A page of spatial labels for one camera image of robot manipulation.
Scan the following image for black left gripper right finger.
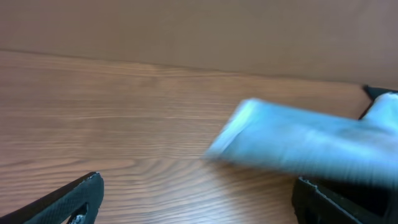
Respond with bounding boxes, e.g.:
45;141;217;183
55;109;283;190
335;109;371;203
292;177;397;224

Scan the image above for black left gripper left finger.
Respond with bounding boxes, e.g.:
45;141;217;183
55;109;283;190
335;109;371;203
1;172;104;224

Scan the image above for light blue denim shorts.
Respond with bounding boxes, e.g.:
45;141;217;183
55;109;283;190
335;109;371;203
206;92;397;188

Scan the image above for black cloth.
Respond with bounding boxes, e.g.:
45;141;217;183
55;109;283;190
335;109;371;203
359;85;397;119

